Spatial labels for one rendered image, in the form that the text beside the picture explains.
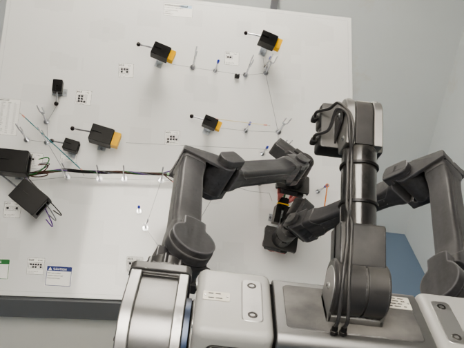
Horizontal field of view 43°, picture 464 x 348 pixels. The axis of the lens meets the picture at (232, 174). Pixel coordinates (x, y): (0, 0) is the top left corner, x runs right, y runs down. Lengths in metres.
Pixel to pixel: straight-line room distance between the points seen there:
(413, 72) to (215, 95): 2.17
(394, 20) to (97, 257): 2.58
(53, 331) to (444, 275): 1.28
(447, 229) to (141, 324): 0.63
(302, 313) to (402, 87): 3.27
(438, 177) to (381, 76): 2.65
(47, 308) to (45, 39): 0.86
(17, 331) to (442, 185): 1.33
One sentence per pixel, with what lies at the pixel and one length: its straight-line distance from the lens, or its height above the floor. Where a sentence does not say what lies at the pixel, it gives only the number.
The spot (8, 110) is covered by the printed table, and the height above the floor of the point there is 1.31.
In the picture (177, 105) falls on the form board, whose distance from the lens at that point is 1.94.
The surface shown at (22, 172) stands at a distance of 1.75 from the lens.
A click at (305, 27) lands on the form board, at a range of 2.14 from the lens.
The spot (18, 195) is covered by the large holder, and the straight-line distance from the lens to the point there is 1.73.
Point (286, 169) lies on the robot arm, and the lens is 1.52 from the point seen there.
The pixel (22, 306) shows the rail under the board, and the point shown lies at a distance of 1.85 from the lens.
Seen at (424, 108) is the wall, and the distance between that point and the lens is 4.03.
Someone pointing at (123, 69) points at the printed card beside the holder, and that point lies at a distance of 1.98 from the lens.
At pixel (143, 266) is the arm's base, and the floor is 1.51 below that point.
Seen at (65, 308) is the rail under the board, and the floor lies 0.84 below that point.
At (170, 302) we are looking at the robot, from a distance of 0.77.
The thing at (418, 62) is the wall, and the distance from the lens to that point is 3.93.
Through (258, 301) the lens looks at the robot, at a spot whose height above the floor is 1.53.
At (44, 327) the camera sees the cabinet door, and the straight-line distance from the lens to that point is 1.94.
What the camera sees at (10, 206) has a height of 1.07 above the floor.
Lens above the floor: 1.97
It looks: 24 degrees down
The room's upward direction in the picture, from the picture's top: 8 degrees clockwise
